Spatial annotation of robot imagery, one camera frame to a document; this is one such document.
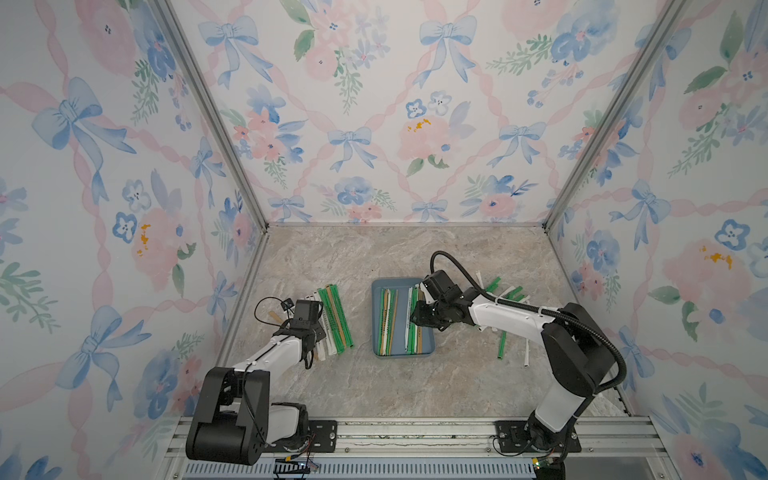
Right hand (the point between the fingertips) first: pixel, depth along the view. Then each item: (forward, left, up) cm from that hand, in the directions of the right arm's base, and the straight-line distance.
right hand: (414, 317), depth 90 cm
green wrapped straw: (+3, +23, -4) cm, 23 cm away
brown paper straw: (+12, +28, -3) cm, 31 cm away
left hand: (-2, +32, -4) cm, 32 cm away
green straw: (0, +10, -3) cm, 11 cm away
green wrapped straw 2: (0, +26, -5) cm, 26 cm away
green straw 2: (+1, +7, -3) cm, 8 cm away
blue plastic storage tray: (+15, +4, -4) cm, 16 cm away
